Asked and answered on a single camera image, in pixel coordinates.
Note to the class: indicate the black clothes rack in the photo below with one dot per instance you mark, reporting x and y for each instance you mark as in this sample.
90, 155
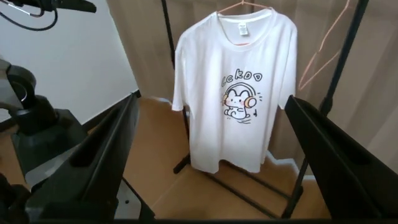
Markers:
343, 53

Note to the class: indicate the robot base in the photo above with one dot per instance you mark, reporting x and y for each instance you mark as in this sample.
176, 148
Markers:
46, 140

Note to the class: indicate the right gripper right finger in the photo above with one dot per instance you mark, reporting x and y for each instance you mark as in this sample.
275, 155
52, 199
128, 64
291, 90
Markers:
345, 180

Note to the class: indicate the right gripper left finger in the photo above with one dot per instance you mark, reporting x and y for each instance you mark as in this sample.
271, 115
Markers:
93, 168

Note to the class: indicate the white printed T-shirt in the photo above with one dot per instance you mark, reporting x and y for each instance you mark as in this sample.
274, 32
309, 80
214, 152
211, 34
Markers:
211, 130

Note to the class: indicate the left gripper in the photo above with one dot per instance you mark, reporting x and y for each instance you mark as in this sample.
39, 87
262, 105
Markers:
28, 2

